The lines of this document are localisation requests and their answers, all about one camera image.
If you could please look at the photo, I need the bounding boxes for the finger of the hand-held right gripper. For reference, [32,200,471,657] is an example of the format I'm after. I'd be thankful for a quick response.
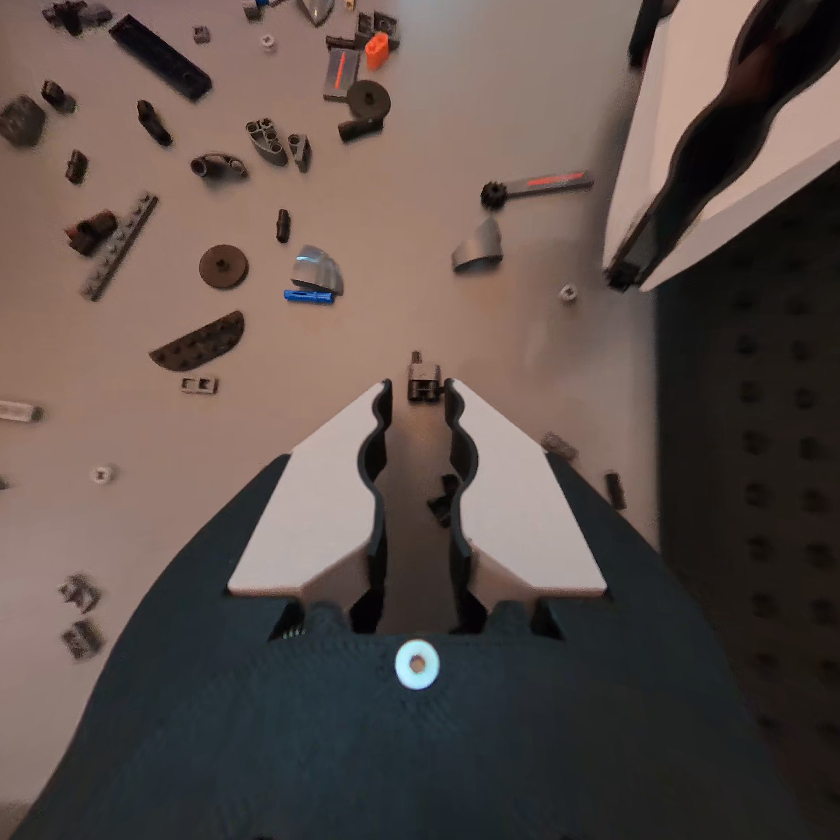
[601,0,767,293]
[640,0,840,294]

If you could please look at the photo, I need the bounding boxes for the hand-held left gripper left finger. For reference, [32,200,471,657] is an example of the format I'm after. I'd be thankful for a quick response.
[227,379,393,635]

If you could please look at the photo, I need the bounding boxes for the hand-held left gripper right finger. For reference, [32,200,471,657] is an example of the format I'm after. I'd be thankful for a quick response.
[445,377,608,634]

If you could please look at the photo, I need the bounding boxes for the dark grey lego connector assembly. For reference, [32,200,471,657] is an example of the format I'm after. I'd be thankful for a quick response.
[407,351,442,403]

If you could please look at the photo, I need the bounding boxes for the black lego connector cluster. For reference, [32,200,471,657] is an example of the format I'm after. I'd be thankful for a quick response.
[427,474,462,528]

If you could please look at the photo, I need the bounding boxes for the red-striped dark lego tile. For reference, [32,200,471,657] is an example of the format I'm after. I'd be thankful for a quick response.
[502,171,595,199]

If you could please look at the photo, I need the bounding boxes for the dark half-round lego plate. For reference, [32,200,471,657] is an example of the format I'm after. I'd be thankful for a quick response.
[149,310,245,373]

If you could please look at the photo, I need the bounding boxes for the curved grey-blue lego slope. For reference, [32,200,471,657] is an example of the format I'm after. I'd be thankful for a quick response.
[290,245,345,294]

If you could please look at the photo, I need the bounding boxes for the grey curved lego wedge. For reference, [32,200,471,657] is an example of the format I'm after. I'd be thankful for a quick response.
[451,218,505,273]

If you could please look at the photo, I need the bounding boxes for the round dark lego dish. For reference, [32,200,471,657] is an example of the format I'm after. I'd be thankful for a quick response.
[199,244,250,290]

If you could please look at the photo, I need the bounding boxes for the small black lego wheel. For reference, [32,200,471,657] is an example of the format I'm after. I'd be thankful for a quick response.
[346,80,392,119]

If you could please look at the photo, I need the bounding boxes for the long grey lego plate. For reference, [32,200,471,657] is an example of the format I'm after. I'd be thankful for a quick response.
[80,192,160,303]

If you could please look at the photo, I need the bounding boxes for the black and brown lego connector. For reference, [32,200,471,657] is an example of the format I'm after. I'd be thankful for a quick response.
[64,210,119,257]

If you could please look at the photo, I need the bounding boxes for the grey curved lego pin piece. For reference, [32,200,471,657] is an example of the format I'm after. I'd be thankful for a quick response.
[190,153,250,181]

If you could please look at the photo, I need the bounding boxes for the black angled lego pin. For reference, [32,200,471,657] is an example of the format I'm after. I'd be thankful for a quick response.
[136,100,173,148]

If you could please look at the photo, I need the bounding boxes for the long black lego plate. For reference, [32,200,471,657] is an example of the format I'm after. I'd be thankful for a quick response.
[108,14,213,102]

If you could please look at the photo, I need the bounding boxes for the dark grey thick lego liftarm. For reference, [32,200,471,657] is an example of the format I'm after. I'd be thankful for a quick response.
[0,95,47,148]

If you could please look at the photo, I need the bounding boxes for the black lego cross piece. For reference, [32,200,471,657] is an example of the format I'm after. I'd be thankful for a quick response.
[42,0,89,34]

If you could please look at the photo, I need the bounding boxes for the black dotted chair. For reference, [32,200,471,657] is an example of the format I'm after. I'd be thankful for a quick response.
[656,177,840,840]

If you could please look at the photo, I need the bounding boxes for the short red-striped grey tile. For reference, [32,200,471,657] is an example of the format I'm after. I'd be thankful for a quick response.
[323,47,361,102]

